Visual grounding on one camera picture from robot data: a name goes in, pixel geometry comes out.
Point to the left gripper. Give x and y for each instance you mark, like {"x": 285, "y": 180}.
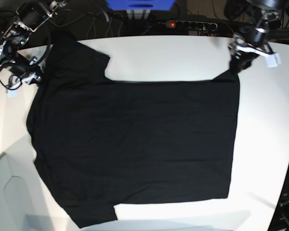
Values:
{"x": 238, "y": 46}

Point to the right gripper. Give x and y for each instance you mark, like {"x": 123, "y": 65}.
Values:
{"x": 17, "y": 78}

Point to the black T-shirt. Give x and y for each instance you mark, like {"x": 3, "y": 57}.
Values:
{"x": 101, "y": 143}

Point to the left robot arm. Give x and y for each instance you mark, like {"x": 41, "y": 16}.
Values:
{"x": 250, "y": 41}

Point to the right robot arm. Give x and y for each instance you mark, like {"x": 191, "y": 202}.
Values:
{"x": 29, "y": 17}

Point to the black power strip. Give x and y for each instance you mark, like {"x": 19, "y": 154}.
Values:
{"x": 191, "y": 25}

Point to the blue plastic bin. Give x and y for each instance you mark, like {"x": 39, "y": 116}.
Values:
{"x": 157, "y": 5}

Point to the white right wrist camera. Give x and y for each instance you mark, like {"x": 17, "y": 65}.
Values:
{"x": 12, "y": 93}

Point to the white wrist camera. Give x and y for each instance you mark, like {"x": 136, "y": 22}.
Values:
{"x": 273, "y": 60}
{"x": 12, "y": 93}

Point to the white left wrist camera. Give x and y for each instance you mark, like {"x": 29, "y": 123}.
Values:
{"x": 273, "y": 60}

